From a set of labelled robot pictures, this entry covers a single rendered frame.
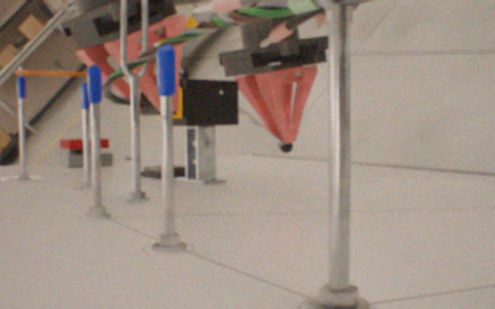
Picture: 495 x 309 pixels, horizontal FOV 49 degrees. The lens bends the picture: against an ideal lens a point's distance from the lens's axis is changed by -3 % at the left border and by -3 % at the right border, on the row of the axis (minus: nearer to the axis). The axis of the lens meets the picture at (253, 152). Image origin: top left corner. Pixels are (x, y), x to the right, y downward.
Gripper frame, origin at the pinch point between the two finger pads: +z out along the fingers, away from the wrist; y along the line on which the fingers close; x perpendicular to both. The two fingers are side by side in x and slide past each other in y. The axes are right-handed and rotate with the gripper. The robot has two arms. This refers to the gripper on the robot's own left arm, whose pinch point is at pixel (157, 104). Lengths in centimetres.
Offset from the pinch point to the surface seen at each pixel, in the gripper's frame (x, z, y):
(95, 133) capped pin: -11.0, -2.9, 12.4
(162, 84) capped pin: -11.1, -5.4, 21.8
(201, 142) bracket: 2.0, 4.6, 1.2
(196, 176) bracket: 1.3, 7.7, -0.6
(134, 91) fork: -5.3, -3.2, 7.6
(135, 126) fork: -6.3, -1.0, 7.7
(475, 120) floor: 144, 68, -56
